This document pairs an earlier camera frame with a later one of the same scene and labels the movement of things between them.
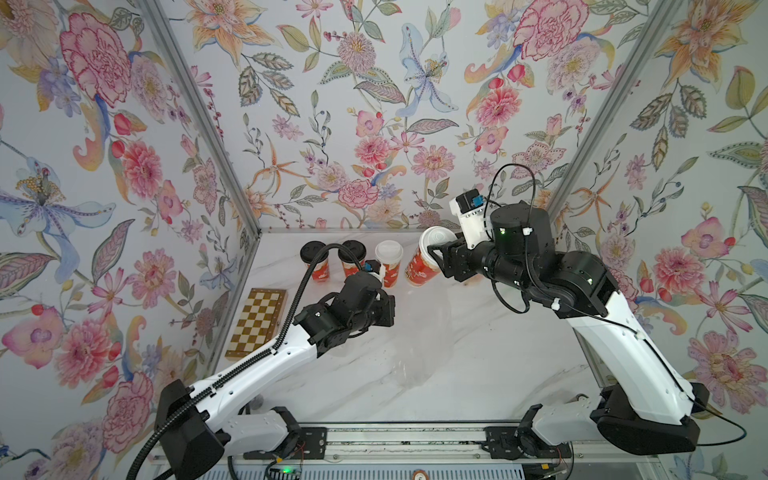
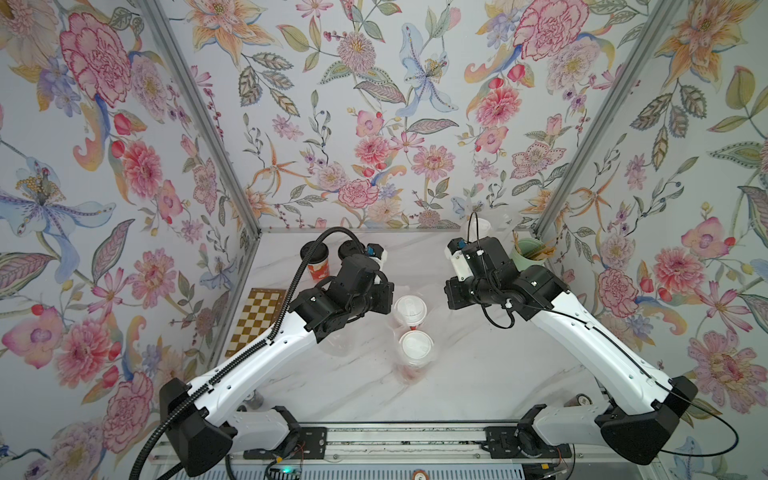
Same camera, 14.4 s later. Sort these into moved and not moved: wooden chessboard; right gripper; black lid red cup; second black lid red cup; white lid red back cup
Moved: white lid red back cup; right gripper
Not moved: black lid red cup; second black lid red cup; wooden chessboard
